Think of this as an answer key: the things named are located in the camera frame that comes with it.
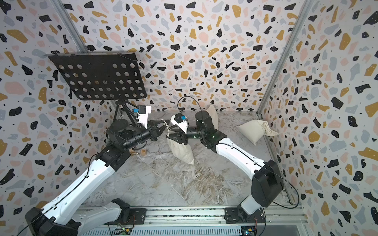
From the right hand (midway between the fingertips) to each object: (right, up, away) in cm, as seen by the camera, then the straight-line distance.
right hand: (169, 132), depth 69 cm
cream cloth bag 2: (+53, 0, +31) cm, 61 cm away
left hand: (+1, +5, -7) cm, 9 cm away
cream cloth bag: (+5, -11, +13) cm, 18 cm away
